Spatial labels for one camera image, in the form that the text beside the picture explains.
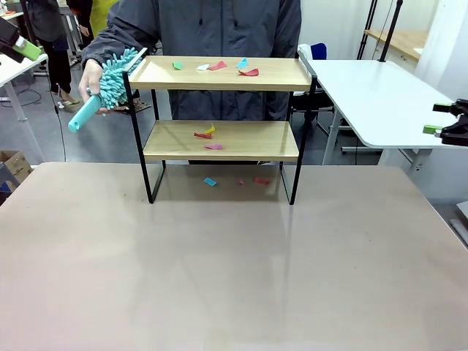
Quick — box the small white table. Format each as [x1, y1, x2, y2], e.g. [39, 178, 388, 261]
[0, 50, 49, 121]

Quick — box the wooden desk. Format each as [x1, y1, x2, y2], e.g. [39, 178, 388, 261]
[364, 28, 431, 61]

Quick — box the person's right forearm grey sleeve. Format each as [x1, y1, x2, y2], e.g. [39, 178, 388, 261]
[82, 32, 147, 70]

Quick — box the bystander in black clothes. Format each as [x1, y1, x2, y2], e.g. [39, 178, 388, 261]
[27, 0, 80, 109]

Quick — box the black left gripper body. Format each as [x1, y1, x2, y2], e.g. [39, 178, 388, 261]
[0, 16, 20, 44]

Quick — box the blue office chair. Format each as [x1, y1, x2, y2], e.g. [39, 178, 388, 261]
[309, 42, 328, 60]

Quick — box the person's right hand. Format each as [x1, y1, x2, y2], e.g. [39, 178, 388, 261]
[78, 59, 106, 102]

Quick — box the large white table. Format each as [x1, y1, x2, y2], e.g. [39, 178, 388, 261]
[298, 43, 468, 175]

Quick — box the teal microfiber duster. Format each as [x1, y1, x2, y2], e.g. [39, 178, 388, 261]
[67, 47, 140, 135]

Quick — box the black hanging cable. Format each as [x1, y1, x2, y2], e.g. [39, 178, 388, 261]
[48, 60, 69, 162]

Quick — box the black stand pole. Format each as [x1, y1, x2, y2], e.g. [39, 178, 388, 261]
[379, 0, 404, 63]

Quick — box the person in grey jacket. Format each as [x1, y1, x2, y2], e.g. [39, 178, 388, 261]
[82, 0, 303, 121]

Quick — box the yellow garment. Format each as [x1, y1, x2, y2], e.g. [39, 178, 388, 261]
[89, 0, 120, 39]

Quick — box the black tripod stand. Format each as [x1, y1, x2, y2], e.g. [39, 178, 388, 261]
[356, 0, 380, 61]

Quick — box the cardboard box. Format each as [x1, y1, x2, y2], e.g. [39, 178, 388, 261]
[0, 150, 33, 192]

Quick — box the two-tier wood shelf black frame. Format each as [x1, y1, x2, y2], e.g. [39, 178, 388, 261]
[122, 47, 318, 205]

